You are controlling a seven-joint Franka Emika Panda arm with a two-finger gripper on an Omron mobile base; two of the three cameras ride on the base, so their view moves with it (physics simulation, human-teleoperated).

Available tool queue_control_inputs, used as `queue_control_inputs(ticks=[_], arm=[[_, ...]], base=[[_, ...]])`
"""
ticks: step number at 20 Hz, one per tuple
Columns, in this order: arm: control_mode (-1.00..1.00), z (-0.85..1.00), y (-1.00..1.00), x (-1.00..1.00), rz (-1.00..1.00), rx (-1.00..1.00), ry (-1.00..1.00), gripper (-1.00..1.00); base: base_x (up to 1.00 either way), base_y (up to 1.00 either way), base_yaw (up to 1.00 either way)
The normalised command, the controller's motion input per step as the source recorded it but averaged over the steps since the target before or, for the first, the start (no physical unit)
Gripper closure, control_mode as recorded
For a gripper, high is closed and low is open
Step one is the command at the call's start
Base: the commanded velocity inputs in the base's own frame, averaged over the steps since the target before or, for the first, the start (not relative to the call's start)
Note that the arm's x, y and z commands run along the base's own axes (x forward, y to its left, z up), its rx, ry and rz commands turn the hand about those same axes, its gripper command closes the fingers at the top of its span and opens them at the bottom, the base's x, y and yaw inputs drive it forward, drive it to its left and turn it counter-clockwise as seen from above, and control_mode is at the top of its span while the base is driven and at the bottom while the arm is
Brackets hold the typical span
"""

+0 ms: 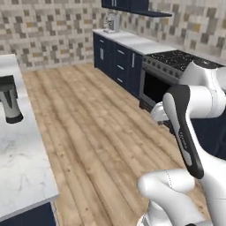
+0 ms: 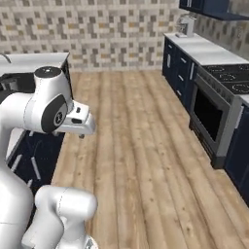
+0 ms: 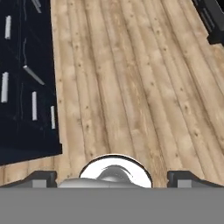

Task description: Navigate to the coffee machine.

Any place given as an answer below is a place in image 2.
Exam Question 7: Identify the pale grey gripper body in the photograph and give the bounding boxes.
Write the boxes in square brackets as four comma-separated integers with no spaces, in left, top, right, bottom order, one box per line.
[55,113,97,136]

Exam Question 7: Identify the silver coffee machine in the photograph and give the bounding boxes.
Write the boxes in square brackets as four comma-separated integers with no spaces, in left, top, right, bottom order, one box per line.
[175,14,197,39]

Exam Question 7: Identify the navy island cupboard run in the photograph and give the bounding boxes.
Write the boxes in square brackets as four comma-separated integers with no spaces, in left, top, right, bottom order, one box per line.
[0,57,73,228]

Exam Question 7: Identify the silver sink tap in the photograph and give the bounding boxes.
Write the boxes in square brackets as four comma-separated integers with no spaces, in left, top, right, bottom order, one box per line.
[0,53,13,64]

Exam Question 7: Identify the navy base cupboard run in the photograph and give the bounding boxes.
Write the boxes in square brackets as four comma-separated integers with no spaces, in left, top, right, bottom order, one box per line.
[161,35,198,114]

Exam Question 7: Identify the steel oven with black hob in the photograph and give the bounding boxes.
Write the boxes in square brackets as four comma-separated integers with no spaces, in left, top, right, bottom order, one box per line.
[189,63,249,170]

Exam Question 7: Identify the long silver cupboard handle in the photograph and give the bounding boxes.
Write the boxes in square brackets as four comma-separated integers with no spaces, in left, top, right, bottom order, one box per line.
[30,156,42,182]

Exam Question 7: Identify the short silver cupboard handle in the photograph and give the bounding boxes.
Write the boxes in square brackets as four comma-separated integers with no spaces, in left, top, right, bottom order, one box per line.
[10,154,23,173]

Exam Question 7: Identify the navy wall cupboard run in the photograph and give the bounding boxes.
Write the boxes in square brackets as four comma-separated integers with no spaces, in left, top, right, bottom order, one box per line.
[178,0,249,21]

